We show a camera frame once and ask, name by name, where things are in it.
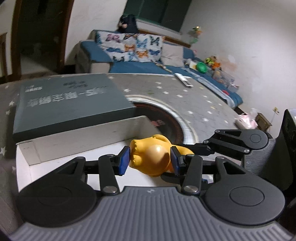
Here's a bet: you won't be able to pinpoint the dark grey box lid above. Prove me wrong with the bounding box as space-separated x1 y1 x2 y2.
13 74 135 143

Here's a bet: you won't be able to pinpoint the pink tissue pack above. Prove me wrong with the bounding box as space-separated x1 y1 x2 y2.
234 113 258 130

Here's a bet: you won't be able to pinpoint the orange rubber duck toy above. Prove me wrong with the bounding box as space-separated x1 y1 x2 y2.
128 133 195 177

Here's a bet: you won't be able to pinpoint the blue sofa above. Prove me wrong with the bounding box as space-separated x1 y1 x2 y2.
75 30 243 109

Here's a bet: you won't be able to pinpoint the stuffed toys on sofa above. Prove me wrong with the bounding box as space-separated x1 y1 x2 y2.
204 56 221 70

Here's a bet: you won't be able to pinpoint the dark plush toy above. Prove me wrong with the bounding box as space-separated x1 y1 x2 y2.
117 14 139 34

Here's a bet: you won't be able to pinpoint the grey star patterned tablecloth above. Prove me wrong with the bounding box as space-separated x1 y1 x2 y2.
1 74 237 234

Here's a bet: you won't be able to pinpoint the green plastic bowl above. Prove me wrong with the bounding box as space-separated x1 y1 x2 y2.
196 62 208 74

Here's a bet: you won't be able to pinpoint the white remote control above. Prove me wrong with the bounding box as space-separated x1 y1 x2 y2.
175 73 193 88

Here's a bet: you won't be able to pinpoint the grey cushion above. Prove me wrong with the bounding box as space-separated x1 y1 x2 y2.
161 43 184 67

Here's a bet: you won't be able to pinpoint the clear plastic storage box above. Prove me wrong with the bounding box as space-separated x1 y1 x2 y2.
212 68 239 92

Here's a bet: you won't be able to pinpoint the white cardboard box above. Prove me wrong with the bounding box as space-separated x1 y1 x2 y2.
16 115 216 193

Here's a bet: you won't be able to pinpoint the butterfly patterned pillow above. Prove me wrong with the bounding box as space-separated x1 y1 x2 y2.
95 31 164 63

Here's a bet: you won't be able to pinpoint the colourful toy windmill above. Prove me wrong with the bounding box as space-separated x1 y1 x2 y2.
188 26 202 45

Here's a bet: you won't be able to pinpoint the dark green window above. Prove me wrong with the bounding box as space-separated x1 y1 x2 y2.
124 0 191 32

